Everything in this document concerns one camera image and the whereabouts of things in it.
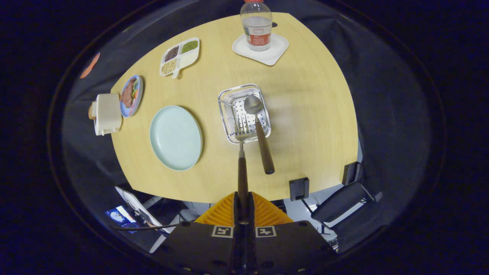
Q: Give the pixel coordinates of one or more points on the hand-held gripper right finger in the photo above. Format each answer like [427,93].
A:
[290,248]

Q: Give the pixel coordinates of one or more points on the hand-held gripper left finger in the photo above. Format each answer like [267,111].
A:
[202,248]

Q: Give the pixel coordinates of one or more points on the black table clamp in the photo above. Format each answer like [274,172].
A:
[298,189]
[350,173]

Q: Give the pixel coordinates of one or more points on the black office chair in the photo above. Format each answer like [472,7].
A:
[338,202]

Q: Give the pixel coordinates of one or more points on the white board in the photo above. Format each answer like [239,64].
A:
[135,204]

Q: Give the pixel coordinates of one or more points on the lit screen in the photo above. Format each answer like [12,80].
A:
[120,218]

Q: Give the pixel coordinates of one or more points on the light green plate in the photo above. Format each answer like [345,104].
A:
[175,137]

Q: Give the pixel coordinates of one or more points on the white toaster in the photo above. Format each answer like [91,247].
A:
[109,114]

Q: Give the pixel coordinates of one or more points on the blue plate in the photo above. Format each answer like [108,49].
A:
[139,97]

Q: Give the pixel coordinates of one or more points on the meat and vegetable sandwich filling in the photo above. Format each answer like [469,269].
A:
[128,93]

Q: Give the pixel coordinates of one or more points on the bread slice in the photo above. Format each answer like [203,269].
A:
[92,110]

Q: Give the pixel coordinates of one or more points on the white divided dish with beans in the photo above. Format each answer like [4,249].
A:
[187,59]

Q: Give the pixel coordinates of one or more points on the white square tray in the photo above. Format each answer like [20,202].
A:
[276,53]

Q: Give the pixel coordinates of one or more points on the clear water bottle red label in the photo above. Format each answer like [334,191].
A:
[256,30]

